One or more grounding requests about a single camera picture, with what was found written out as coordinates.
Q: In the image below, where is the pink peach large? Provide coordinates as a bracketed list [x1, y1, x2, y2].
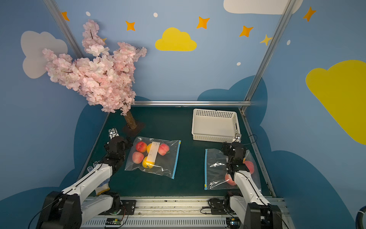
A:
[244, 160, 255, 174]

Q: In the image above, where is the pink peach with leaf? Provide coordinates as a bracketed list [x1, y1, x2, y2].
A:
[225, 173, 236, 186]

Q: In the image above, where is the yellow peach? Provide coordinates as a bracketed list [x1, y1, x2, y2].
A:
[142, 157, 154, 169]
[146, 143, 152, 153]

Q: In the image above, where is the clear zip-top bag blue zipper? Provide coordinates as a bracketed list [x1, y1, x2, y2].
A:
[205, 148, 261, 190]

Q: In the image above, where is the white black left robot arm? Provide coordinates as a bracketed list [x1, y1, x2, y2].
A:
[36, 136, 133, 229]

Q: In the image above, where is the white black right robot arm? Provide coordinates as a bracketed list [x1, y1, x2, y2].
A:
[222, 142, 287, 229]

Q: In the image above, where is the white perforated plastic basket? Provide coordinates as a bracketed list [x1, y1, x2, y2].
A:
[192, 108, 241, 143]

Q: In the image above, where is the white blue dotted work glove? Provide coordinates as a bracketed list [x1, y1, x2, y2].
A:
[87, 163, 110, 196]

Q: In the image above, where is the pink blossom artificial tree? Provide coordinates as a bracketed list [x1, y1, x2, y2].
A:
[43, 20, 147, 130]

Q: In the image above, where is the left green circuit board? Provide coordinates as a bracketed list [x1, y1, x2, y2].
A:
[105, 218, 123, 227]

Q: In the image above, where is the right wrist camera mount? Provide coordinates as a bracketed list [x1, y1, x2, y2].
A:
[232, 133, 242, 143]

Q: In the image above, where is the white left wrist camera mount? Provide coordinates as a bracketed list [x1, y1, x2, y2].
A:
[108, 128, 119, 140]

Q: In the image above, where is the aluminium frame rail back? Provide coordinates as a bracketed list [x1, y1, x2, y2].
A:
[134, 101, 251, 107]

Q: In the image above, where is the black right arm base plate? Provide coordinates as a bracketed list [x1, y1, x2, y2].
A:
[208, 198, 228, 215]

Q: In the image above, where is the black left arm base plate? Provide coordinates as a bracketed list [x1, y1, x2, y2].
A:
[100, 199, 136, 216]

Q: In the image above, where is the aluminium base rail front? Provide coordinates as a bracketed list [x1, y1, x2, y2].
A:
[47, 196, 295, 229]

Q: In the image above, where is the aluminium frame post left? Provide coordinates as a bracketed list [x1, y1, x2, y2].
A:
[43, 0, 84, 58]

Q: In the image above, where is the aluminium frame post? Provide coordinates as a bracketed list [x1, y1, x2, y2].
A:
[43, 0, 84, 58]
[240, 0, 297, 115]

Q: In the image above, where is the aluminium frame post right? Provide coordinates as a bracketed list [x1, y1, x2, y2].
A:
[240, 0, 297, 115]

